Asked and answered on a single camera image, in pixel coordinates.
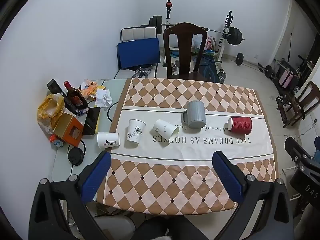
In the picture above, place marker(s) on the grey ribbed mug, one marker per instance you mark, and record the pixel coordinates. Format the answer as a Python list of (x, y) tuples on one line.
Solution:
[(196, 113)]

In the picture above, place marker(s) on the black phone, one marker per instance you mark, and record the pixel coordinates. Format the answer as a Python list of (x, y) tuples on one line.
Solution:
[(91, 121)]

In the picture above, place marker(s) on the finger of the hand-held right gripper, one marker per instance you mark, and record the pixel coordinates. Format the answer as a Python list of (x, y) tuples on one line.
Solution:
[(296, 147)]

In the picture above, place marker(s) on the orange cardboard box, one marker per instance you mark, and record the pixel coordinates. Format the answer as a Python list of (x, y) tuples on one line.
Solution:
[(68, 130)]

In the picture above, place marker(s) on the amber liquor bottle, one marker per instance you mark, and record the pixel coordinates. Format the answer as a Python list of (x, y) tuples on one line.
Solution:
[(75, 96)]

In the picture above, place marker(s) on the grey stool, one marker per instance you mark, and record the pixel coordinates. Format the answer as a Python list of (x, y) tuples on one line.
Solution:
[(115, 228)]

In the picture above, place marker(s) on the black dumbbell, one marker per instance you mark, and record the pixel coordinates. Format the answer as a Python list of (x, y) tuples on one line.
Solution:
[(221, 76)]

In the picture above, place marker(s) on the small barbell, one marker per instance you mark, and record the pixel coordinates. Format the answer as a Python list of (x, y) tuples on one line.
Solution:
[(240, 58)]

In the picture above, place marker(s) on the red ribbed paper cup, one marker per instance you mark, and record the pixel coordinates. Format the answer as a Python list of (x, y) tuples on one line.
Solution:
[(241, 125)]

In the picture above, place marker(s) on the blue board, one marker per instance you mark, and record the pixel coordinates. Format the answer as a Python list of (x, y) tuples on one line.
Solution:
[(138, 53)]

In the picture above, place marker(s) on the yellow plastic bag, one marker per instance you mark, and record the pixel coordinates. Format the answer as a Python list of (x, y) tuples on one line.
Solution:
[(47, 112)]

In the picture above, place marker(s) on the checked brown tablecloth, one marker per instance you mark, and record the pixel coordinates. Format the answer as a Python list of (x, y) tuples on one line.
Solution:
[(180, 175)]

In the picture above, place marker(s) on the crumpled white tissue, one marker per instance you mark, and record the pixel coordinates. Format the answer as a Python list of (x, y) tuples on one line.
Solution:
[(105, 97)]

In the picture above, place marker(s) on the dark wooden chair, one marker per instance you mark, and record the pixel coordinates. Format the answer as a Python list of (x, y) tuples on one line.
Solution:
[(185, 50)]

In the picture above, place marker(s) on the white paper cup black brushstroke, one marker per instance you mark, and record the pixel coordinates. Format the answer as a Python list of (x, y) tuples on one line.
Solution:
[(107, 140)]

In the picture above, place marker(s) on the white paper cup small print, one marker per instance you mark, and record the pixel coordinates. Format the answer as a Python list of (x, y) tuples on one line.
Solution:
[(163, 128)]

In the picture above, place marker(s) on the blue exercise mat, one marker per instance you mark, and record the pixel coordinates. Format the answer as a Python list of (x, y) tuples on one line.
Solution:
[(208, 67)]

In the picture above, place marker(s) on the white pink plastic bag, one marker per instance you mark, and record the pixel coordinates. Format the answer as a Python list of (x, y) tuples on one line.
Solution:
[(210, 43)]

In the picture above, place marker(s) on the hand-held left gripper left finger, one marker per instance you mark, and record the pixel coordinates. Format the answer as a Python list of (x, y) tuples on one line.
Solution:
[(96, 177)]

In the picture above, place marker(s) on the large barbell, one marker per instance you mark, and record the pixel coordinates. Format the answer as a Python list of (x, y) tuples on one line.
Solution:
[(235, 35)]

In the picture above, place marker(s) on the black round disc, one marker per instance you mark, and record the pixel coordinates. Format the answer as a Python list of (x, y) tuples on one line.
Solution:
[(75, 156)]

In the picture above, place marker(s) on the orange blue small packet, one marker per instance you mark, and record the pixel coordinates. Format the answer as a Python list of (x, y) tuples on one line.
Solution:
[(56, 141)]

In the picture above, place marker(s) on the chrome weight pieces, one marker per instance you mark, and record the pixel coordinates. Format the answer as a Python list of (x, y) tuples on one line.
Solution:
[(142, 72)]

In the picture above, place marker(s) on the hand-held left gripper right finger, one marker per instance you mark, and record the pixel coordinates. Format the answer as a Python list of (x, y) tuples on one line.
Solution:
[(228, 177)]

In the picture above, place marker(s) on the orange snack packet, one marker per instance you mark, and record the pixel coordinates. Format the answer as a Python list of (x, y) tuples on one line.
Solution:
[(88, 88)]

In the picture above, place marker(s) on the white paper cup plant print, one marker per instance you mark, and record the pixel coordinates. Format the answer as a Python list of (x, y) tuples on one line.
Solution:
[(135, 132)]

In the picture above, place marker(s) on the white padded chair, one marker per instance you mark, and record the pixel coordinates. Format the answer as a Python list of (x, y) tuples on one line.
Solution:
[(137, 33)]

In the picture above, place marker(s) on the white barbell rack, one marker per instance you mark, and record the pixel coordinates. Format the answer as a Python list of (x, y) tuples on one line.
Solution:
[(221, 47)]

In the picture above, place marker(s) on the brown wooden chair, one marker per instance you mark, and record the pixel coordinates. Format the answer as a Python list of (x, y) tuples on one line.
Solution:
[(297, 105)]

